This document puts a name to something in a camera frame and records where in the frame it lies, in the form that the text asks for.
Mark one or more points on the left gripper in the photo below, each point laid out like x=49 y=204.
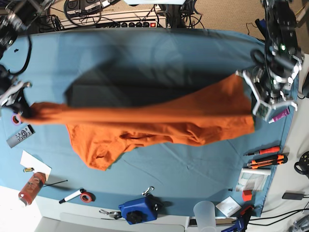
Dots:
x=267 y=95

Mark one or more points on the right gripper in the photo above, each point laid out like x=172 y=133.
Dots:
x=15 y=98

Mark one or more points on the orange t-shirt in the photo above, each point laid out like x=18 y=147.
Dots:
x=99 y=136

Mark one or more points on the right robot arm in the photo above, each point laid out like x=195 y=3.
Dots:
x=16 y=21

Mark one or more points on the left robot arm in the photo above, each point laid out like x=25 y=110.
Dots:
x=277 y=67

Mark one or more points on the purple tape roll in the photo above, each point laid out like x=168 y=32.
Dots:
x=16 y=119

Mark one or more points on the grey remote control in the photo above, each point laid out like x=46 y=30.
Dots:
x=20 y=136

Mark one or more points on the purple glue tube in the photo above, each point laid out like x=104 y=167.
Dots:
x=281 y=115

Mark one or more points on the white paper card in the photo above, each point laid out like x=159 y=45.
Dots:
x=29 y=161

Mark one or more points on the orange black screwdriver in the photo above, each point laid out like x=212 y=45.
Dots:
x=270 y=150

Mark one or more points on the small AA battery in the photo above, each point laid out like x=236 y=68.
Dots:
x=28 y=170

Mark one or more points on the orange black utility knife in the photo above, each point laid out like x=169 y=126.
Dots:
x=267 y=161

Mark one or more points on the black round device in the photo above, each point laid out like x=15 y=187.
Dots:
x=302 y=166

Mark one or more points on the red drink can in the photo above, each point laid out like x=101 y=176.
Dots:
x=32 y=188

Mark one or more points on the clear plastic packet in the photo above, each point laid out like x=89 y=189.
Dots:
x=252 y=179

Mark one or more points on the teal tablecloth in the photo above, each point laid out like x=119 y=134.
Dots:
x=136 y=67

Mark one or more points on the white marker pen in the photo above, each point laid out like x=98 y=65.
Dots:
x=72 y=196

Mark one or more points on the small orange block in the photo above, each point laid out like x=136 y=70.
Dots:
x=247 y=195

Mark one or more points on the black power adapter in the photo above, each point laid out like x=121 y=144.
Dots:
x=293 y=196

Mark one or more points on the red tape roll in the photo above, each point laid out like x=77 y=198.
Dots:
x=87 y=197

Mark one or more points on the white booklet card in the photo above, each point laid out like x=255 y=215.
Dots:
x=228 y=206

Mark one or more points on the white power strip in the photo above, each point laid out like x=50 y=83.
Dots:
x=130 y=19

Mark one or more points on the blue bar clamp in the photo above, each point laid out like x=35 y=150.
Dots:
x=242 y=222

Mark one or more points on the translucent plastic cup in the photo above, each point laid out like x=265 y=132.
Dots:
x=204 y=212

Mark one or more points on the blue clamp device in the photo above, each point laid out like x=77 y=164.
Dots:
x=141 y=210

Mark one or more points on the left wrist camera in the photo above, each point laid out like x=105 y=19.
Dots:
x=262 y=110

